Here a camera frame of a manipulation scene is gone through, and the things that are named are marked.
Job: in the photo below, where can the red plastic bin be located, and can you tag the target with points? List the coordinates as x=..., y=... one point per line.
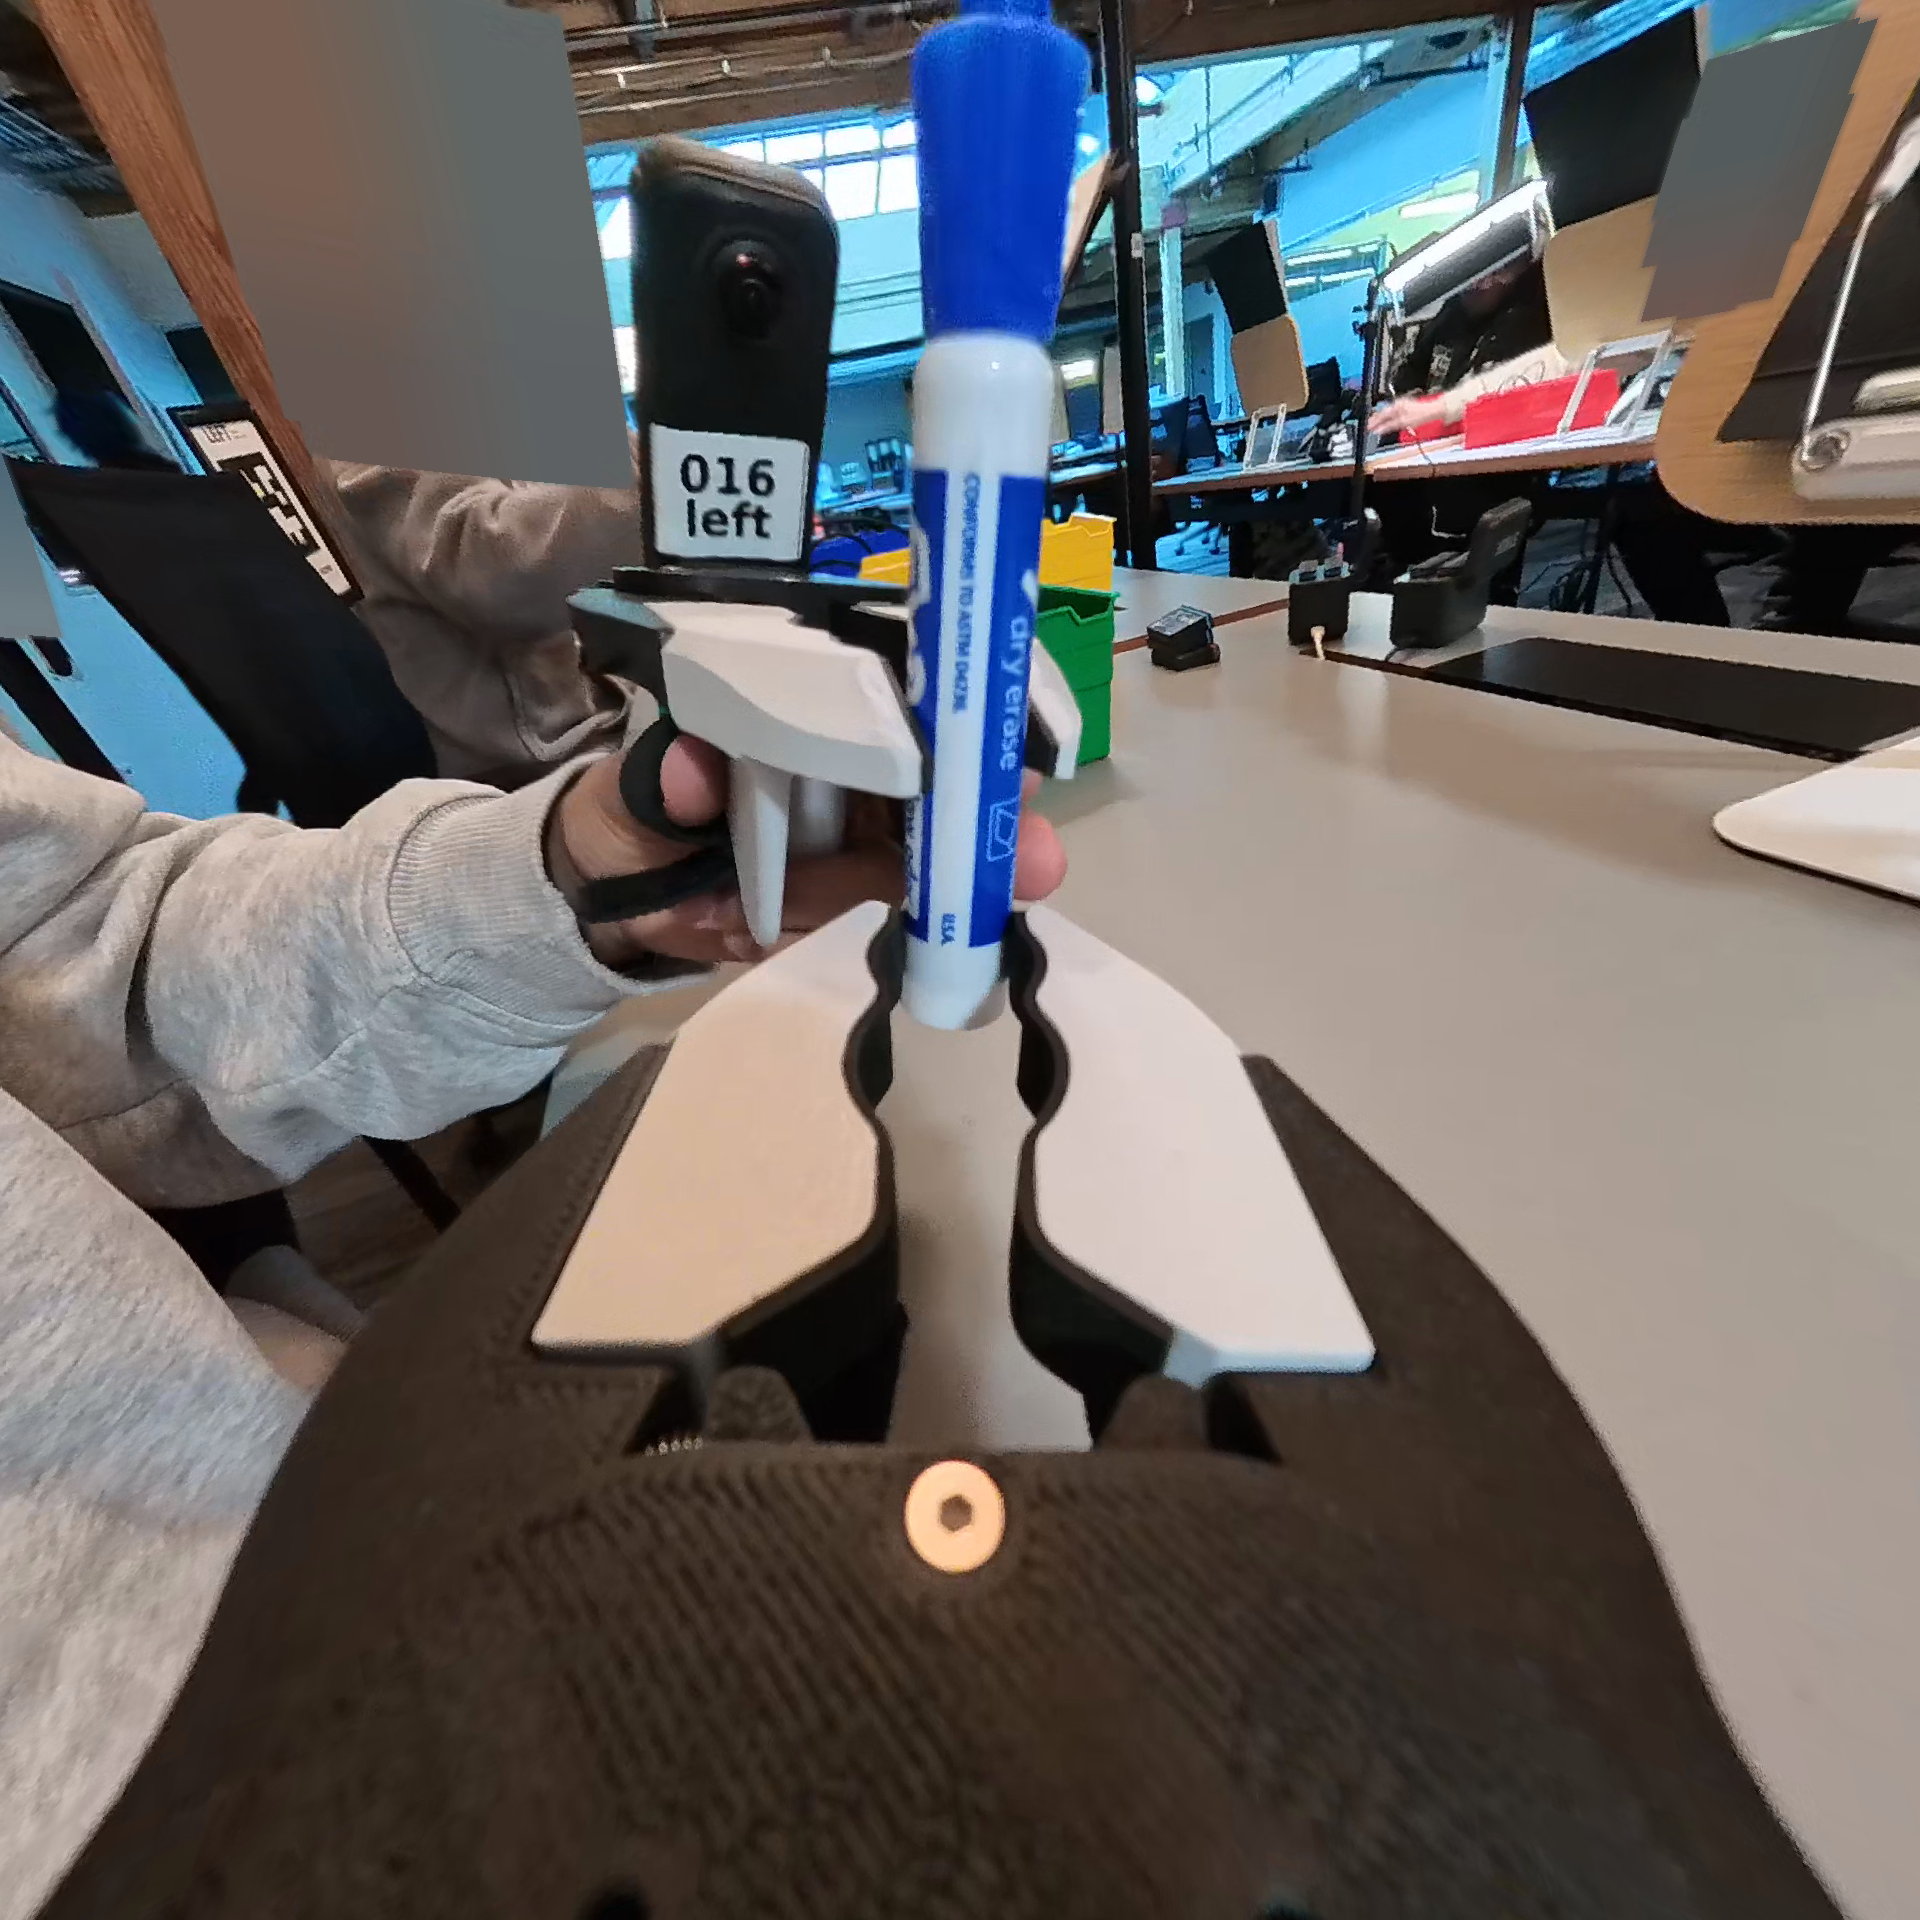
x=1540, y=408

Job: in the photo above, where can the grey desk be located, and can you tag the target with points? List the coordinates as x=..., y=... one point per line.
x=1500, y=1079

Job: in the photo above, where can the black white tag board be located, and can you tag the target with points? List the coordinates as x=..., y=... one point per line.
x=277, y=493

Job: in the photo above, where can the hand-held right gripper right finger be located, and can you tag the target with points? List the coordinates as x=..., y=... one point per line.
x=1186, y=1185

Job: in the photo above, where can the wooden post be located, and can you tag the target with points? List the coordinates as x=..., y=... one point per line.
x=135, y=149

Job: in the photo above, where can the blue dry erase marker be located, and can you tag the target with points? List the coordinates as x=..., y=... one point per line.
x=975, y=599

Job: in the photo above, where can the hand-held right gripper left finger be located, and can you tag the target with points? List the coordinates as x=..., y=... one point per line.
x=722, y=1170

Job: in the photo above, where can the person's left hand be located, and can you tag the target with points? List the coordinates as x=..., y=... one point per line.
x=839, y=887

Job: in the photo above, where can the black desk mat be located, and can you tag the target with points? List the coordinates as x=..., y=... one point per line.
x=1651, y=693

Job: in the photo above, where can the black charger with buttons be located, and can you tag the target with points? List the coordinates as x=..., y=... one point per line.
x=1318, y=608

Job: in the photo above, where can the black pole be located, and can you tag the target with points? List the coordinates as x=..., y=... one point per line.
x=1126, y=300

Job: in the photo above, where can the person's left forearm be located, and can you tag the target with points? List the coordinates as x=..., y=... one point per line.
x=300, y=961

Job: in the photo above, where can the person's grey sweater torso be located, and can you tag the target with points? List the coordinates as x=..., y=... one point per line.
x=91, y=1499

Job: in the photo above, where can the blue plastic bin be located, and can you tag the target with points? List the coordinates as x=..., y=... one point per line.
x=857, y=546

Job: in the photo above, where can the small black device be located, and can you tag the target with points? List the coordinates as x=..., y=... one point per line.
x=1186, y=637

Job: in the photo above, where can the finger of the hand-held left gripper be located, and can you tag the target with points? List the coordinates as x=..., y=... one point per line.
x=797, y=691
x=1060, y=721

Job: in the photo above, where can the black office chair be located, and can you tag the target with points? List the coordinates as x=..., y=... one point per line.
x=225, y=628

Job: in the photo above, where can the black monitor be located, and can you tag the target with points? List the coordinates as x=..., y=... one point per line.
x=1605, y=120

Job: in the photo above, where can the green plastic bin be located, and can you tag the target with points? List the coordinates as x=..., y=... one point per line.
x=1090, y=675

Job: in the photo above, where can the white monitor stand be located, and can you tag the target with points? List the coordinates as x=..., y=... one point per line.
x=1830, y=820

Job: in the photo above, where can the yellow plastic bin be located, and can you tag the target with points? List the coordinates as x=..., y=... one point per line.
x=1078, y=552

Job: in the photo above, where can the small wood-backed monitor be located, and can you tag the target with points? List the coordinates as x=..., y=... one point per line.
x=1254, y=300

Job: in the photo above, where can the black charging dock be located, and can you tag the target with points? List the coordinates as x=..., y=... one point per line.
x=1449, y=592

